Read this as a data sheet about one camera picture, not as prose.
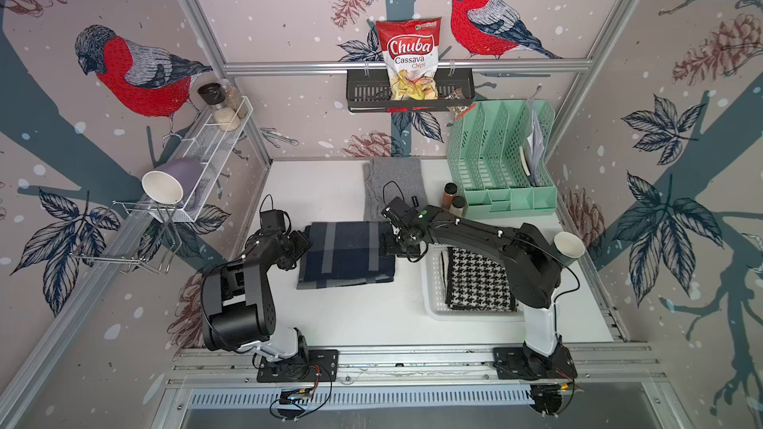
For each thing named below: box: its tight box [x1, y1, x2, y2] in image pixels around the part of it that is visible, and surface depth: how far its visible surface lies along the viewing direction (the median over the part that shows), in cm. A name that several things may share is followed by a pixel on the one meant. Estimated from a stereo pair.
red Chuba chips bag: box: [375, 16, 443, 101], surface depth 84 cm
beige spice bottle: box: [449, 194, 466, 217], surface depth 97 cm
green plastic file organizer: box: [448, 100, 558, 219], surface depth 108 cm
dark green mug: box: [553, 231, 587, 265], surface depth 87 cm
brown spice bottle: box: [442, 182, 458, 211], surface depth 102 cm
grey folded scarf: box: [362, 157, 429, 223], surface depth 113 cm
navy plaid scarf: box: [296, 221, 397, 290], surface depth 93 cm
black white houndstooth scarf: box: [445, 246, 517, 312], surface depth 82 cm
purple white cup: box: [142, 157, 204, 204], surface depth 63 cm
